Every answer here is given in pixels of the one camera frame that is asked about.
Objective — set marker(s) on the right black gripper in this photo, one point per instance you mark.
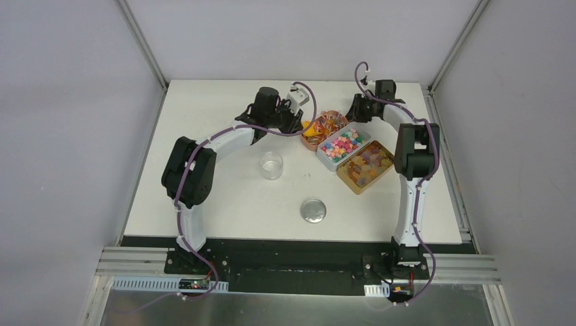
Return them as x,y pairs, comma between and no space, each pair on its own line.
354,114

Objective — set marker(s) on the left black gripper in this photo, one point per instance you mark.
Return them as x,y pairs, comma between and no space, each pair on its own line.
291,120

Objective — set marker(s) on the orange plastic scoop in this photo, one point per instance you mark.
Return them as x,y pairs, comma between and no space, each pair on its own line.
310,129

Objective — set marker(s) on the clear plastic jar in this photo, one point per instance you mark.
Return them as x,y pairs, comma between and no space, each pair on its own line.
271,166

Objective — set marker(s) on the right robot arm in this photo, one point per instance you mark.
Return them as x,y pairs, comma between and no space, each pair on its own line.
416,160

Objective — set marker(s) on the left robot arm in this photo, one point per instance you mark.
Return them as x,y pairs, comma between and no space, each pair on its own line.
189,172

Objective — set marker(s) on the pink oval lollipop tin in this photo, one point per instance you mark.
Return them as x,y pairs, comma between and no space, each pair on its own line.
328,122

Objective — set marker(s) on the grey star candy tin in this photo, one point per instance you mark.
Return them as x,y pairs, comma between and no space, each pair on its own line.
342,145

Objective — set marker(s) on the yellow gummy candy tin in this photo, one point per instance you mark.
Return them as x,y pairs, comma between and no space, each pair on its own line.
364,168

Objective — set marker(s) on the silver round jar lid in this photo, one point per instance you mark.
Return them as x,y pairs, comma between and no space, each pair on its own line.
313,210

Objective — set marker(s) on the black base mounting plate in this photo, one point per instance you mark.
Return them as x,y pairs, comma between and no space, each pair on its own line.
291,266

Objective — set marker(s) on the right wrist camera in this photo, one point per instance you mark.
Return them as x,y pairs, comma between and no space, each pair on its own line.
369,81

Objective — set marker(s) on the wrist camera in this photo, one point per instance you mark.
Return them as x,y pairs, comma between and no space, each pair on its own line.
297,97
369,81

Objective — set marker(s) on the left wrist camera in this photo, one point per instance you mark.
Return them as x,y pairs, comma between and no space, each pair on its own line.
297,97

